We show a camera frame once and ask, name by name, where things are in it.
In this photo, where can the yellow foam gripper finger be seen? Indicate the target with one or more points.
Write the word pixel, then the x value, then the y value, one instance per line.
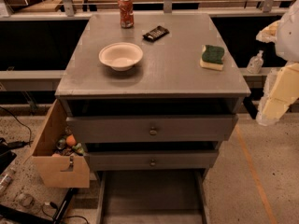
pixel 281 89
pixel 269 33

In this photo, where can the green and yellow sponge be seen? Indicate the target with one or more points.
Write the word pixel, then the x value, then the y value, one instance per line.
pixel 211 57

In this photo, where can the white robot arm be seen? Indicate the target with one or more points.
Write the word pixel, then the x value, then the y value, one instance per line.
pixel 287 45

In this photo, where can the grey middle drawer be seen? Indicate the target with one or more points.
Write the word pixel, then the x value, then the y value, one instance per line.
pixel 151 160

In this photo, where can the grey wooden drawer cabinet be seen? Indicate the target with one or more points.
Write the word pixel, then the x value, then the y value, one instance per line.
pixel 168 81

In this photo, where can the grey top drawer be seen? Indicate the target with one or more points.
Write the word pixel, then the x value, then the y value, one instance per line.
pixel 129 129

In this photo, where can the grey open bottom drawer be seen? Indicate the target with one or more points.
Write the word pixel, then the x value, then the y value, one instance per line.
pixel 152 197

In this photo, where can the clear hand sanitizer bottle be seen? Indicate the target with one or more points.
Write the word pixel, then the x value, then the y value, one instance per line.
pixel 255 63

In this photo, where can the black snack bar wrapper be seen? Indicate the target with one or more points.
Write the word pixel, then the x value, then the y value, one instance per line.
pixel 155 34

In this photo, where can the orange soda can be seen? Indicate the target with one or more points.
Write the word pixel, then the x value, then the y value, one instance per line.
pixel 126 13

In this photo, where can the white paper bowl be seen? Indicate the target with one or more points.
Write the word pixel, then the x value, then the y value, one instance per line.
pixel 120 56

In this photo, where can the orange fruit in box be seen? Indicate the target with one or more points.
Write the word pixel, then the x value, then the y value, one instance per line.
pixel 70 140

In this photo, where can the metal can in box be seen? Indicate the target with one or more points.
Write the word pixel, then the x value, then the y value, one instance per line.
pixel 61 144

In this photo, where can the cardboard box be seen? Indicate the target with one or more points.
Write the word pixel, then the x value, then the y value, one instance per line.
pixel 57 171

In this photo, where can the glass jar on floor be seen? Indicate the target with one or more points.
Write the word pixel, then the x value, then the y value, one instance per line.
pixel 26 200

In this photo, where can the clear plastic bottle on floor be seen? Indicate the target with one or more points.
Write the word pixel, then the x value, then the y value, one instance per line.
pixel 6 178

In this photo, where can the black metal stand base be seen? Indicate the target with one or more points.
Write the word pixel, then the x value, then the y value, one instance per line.
pixel 37 214

